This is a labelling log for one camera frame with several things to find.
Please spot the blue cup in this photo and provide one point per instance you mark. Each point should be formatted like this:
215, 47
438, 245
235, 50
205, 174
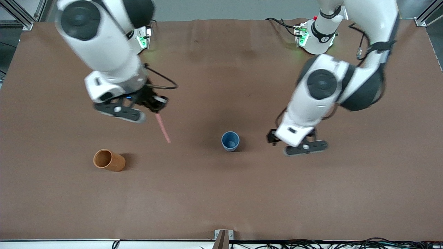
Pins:
230, 141

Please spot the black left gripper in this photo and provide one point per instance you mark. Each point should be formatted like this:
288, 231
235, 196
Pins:
271, 137

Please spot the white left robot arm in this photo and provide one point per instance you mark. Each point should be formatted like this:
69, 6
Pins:
318, 100

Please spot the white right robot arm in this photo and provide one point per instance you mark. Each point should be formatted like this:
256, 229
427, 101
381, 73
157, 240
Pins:
104, 45

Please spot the brown cylindrical cup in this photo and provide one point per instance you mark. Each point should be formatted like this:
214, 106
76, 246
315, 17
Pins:
110, 160

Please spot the brown table cover sheet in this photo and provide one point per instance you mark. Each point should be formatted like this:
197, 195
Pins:
221, 193

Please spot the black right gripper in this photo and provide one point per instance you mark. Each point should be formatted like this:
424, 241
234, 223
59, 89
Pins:
147, 96

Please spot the pink straw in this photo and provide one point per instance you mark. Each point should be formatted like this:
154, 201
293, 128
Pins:
162, 128

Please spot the aluminium frame profile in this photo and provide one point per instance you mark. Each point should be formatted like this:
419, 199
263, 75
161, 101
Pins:
24, 19
424, 19

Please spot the grey metal bracket plate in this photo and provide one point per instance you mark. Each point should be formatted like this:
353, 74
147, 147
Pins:
230, 234

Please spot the brown camera support post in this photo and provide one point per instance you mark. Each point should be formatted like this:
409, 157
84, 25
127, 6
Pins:
220, 242

